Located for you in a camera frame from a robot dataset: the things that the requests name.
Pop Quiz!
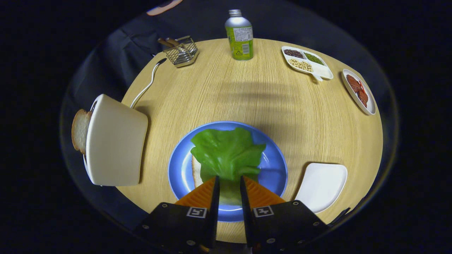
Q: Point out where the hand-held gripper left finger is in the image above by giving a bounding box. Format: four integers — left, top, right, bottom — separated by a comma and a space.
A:
132, 176, 220, 254

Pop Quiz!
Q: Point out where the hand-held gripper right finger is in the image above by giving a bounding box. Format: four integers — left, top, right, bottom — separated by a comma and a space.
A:
240, 176, 331, 253

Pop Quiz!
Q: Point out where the green lettuce leaf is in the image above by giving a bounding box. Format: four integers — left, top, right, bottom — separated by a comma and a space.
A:
191, 127, 267, 207

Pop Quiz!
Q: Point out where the white bread slice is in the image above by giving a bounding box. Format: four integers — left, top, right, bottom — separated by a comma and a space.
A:
71, 109, 93, 155
191, 155, 204, 188

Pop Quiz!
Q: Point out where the blue round plate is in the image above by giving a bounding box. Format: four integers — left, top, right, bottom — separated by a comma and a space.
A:
168, 121, 288, 223

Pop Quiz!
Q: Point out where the white square plate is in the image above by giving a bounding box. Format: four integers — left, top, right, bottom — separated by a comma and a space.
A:
294, 162, 348, 214

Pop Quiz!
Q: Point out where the cream toaster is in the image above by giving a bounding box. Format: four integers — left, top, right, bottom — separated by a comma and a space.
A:
83, 93, 149, 187

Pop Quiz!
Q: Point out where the pile of yellow soybeans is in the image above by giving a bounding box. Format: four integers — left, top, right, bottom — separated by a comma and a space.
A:
289, 59, 314, 72

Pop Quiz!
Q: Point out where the white divided tray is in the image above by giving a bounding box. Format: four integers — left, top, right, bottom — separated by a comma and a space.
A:
281, 46, 334, 82

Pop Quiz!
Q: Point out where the white round plate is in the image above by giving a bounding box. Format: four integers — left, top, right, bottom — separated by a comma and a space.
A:
341, 69, 377, 116

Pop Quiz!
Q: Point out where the pile of green beans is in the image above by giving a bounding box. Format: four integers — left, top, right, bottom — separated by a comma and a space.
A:
304, 52, 325, 66

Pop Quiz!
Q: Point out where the silver bottle with green label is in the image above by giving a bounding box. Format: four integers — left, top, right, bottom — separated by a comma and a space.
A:
225, 10, 254, 61

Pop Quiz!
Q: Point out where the white toaster cable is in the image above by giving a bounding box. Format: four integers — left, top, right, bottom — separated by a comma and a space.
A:
130, 58, 167, 109

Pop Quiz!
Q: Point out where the metal wire basket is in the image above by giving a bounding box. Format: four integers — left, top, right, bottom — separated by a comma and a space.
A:
162, 35, 199, 68

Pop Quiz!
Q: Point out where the wooden utensil handle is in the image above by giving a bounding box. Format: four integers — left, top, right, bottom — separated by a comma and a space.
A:
166, 37, 186, 49
158, 38, 179, 49

